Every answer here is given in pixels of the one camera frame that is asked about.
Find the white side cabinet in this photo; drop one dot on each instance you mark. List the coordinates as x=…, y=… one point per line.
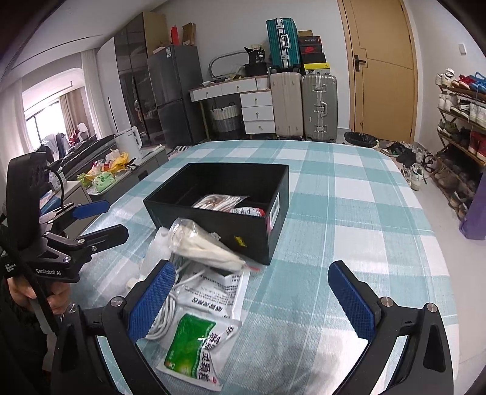
x=76, y=193

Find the yellow plastic bag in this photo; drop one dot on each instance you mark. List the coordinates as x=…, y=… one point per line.
x=119, y=161

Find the curved metal frame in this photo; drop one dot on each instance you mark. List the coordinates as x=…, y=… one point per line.
x=227, y=55

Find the brown curtain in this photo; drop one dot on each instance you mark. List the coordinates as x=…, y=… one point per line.
x=74, y=112

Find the red and white clothes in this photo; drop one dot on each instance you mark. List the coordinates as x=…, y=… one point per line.
x=78, y=133

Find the brown cardboard box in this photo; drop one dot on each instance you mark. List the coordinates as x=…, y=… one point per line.
x=189, y=34

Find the black red logo shoe box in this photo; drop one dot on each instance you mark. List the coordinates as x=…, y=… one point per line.
x=310, y=49

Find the black cardboard box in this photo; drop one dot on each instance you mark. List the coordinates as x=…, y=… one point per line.
x=243, y=228

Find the white and red packet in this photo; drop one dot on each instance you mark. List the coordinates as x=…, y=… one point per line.
x=246, y=210

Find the person's left hand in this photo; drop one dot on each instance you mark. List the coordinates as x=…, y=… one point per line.
x=59, y=300

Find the clear bag of white sticks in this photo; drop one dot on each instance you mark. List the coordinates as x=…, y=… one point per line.
x=205, y=245

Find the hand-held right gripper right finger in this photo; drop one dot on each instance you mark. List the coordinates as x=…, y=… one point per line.
x=351, y=304

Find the white wardrobe panel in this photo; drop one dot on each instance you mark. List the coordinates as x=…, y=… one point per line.
x=106, y=83

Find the brown shoe box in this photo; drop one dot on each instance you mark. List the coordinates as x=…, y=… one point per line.
x=307, y=33

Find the green and white medicine packet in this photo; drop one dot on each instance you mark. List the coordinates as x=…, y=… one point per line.
x=193, y=345

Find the stack of shoe boxes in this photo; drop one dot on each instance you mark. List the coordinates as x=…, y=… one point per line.
x=317, y=68

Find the grey low cabinet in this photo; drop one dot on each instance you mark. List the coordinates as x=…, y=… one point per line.
x=129, y=178

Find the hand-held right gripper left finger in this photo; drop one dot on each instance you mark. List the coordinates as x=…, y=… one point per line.
x=152, y=300

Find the white kettle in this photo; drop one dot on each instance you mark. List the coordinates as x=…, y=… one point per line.
x=127, y=144

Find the white curtain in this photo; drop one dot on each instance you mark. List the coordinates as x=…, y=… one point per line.
x=90, y=95

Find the shoe rack with shoes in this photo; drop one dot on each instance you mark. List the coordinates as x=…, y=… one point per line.
x=461, y=108

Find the dark glass cabinet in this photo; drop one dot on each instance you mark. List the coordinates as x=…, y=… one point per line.
x=131, y=76

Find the translucent white plastic bag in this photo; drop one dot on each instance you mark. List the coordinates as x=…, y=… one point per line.
x=155, y=247

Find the wooden shoe rack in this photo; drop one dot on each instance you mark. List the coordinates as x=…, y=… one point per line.
x=455, y=138

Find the woven laundry basket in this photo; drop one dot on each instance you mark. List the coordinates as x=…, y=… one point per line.
x=226, y=117

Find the green snack packet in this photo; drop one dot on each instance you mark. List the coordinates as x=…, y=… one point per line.
x=103, y=181

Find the beige suitcase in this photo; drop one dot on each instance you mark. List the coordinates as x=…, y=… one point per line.
x=286, y=104

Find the black bag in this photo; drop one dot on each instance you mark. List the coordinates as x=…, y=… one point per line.
x=256, y=60

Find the white desk with drawers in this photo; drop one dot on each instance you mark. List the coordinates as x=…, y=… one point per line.
x=258, y=110

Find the teal checked tablecloth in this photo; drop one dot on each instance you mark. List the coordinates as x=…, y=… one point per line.
x=341, y=212

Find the teal suitcase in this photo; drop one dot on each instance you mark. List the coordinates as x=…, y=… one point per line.
x=283, y=41

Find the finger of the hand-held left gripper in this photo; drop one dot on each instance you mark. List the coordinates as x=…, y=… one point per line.
x=93, y=209
x=110, y=235

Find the wooden door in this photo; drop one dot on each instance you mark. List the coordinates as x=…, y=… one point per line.
x=383, y=76

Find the black ribbed object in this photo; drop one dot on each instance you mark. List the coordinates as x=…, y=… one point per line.
x=87, y=152

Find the black trash bin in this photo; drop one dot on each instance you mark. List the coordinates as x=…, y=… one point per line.
x=360, y=138

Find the scattered loose shoes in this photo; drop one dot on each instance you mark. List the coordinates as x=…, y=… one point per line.
x=410, y=159

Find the grey refrigerator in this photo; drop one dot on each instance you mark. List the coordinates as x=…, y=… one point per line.
x=176, y=95

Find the hanging clothes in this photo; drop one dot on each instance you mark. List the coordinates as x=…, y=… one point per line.
x=53, y=142

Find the purple cloth bag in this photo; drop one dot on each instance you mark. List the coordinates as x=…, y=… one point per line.
x=474, y=220

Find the silver suitcase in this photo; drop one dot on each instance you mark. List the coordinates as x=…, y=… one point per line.
x=319, y=106

